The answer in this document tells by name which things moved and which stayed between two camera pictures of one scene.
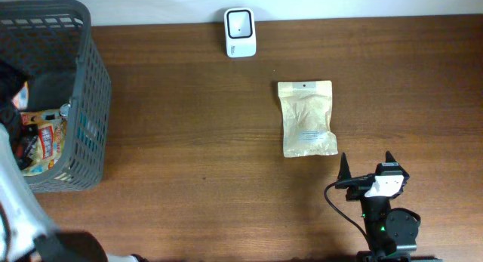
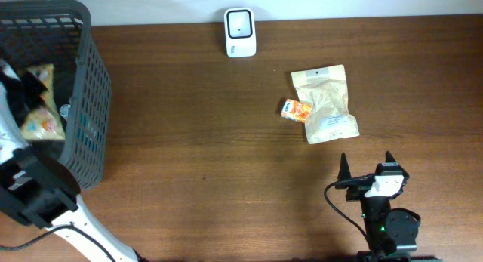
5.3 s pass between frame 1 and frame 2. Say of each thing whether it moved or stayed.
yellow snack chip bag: moved
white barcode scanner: stayed
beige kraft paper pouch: moved
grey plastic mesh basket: stayed
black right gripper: stayed
